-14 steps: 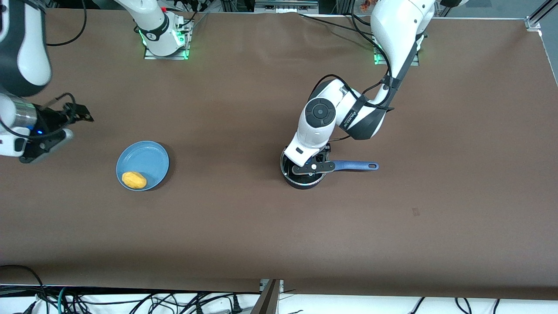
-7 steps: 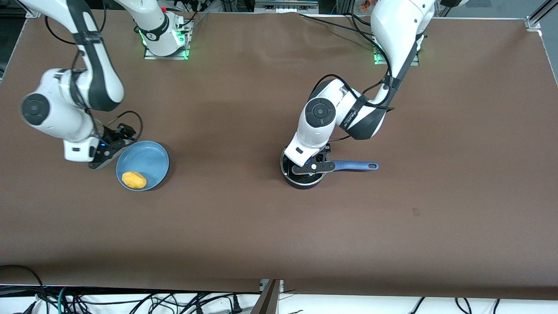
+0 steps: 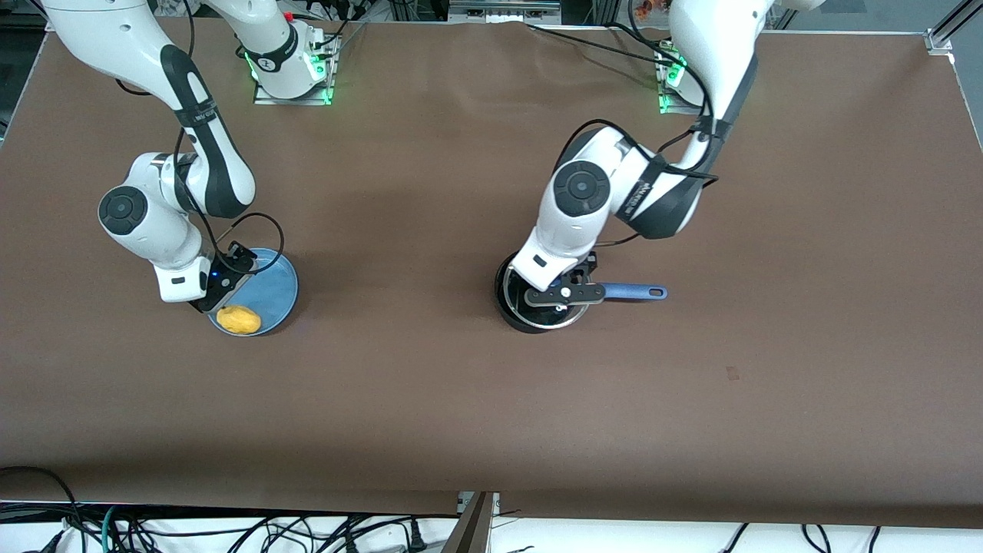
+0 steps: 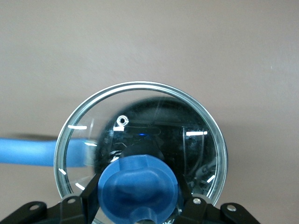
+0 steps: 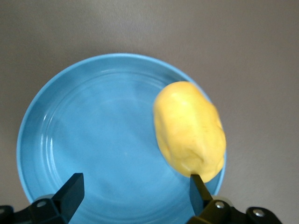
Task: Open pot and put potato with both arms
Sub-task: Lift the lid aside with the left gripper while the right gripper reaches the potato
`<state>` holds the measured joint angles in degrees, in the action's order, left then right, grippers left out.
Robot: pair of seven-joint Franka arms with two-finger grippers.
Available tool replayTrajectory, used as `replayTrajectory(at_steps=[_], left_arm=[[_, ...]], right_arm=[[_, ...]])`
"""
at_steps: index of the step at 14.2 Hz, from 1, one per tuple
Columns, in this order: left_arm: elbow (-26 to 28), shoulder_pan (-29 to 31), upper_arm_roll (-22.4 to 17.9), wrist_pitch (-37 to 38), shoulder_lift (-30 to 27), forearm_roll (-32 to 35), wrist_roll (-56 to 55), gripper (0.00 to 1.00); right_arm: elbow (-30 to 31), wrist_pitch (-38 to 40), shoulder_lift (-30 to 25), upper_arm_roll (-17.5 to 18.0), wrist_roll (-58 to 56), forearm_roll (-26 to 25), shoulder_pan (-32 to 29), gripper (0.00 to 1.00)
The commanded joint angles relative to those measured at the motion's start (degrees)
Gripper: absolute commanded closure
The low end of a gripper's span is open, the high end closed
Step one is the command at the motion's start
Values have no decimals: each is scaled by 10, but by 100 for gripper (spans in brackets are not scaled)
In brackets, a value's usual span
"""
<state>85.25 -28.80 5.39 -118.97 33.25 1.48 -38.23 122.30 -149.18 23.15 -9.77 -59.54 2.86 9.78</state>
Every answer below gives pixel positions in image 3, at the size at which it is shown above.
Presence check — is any black cable bundle at base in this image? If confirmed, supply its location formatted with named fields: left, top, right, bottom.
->
left=290, top=0, right=389, bottom=48

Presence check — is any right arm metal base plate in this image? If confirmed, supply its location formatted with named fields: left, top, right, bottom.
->
left=253, top=35, right=333, bottom=107

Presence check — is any blue round plate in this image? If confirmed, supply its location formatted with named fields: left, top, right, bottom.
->
left=206, top=247, right=300, bottom=337

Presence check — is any black looped floor cable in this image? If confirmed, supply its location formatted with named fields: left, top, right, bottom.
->
left=0, top=465, right=85, bottom=553

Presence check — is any green cable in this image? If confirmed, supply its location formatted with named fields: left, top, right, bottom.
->
left=101, top=505, right=124, bottom=553

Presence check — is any brown table cover sheet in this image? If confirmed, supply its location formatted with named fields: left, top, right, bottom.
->
left=0, top=14, right=983, bottom=531

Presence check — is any yellow potato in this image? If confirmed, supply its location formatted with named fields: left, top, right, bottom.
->
left=215, top=305, right=262, bottom=336

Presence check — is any aluminium frame corner profile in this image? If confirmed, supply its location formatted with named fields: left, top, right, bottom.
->
left=924, top=0, right=983, bottom=56

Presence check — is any black pot with blue handle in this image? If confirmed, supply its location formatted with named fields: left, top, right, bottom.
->
left=494, top=253, right=669, bottom=335

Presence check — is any black cable lying on table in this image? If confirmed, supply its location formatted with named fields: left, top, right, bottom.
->
left=527, top=22, right=677, bottom=64

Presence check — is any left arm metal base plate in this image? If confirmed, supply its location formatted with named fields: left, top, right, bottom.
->
left=657, top=40, right=711, bottom=116

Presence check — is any glass lid with blue knob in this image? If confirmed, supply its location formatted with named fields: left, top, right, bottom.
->
left=498, top=257, right=594, bottom=332

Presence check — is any grey metal box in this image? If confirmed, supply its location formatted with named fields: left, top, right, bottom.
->
left=448, top=0, right=563, bottom=25

